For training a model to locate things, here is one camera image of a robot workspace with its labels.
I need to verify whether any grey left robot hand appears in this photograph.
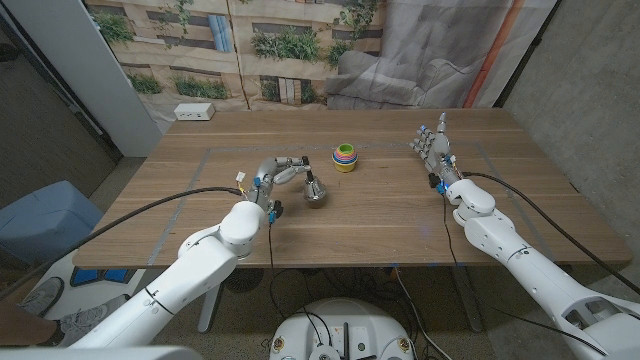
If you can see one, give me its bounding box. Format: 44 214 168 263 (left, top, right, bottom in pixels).
247 155 312 214

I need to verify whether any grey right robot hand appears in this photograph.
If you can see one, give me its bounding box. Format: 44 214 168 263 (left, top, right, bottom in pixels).
409 112 464 189

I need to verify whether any silver bell with black handle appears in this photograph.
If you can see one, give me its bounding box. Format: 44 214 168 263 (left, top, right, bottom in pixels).
302 170 328 207

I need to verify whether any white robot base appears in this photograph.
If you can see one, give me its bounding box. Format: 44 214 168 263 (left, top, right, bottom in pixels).
268 297 416 360

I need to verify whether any stack of colourful toy cups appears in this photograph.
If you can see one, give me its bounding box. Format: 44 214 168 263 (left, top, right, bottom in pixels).
331 143 359 174

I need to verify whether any grey tape outline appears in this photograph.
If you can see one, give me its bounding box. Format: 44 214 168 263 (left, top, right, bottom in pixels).
147 141 554 266

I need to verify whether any white power strip box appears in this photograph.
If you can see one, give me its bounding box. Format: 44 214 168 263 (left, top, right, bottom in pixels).
173 102 216 122

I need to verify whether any black round disc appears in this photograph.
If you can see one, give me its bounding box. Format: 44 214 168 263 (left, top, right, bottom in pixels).
223 268 265 294

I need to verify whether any black backdrop stand pole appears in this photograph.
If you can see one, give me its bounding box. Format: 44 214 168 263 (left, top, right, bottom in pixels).
493 0 564 109

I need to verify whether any grey metal table leg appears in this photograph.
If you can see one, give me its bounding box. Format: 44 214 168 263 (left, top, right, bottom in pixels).
452 264 484 334
197 282 226 335

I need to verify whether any blue floor pad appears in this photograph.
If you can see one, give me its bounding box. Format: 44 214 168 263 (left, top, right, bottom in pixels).
102 269 137 285
69 269 103 288

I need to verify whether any blue upholstered seat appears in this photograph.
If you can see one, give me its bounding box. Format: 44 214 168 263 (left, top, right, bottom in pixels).
0 180 105 271

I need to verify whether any grey sneaker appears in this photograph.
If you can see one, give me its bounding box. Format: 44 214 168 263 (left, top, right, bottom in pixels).
19 276 65 317
58 299 126 346

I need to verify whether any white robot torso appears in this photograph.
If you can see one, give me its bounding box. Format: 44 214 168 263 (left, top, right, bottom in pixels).
0 345 204 360

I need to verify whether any brown trouser leg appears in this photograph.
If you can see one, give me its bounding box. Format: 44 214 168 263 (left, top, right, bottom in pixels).
0 299 59 346

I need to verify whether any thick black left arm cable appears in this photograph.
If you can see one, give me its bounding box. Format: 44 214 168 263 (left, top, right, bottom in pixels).
0 186 246 301

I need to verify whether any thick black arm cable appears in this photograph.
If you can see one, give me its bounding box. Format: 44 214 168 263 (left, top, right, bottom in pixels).
0 186 246 301
460 171 640 296

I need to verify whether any thin black left wrist cable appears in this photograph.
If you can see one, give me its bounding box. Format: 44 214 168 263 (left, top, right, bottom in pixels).
267 219 276 271

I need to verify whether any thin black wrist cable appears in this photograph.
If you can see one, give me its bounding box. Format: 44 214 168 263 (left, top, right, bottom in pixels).
440 192 609 357
267 219 276 271

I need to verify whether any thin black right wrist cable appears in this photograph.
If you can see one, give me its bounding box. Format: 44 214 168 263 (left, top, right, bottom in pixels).
440 192 609 357

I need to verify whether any grey floor cable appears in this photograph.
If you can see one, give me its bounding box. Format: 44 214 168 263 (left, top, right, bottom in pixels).
394 267 441 360

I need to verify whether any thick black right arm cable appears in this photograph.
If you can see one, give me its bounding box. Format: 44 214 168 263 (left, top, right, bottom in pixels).
460 171 640 296

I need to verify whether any white wall panel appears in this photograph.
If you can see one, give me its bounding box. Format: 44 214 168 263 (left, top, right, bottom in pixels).
0 0 164 159

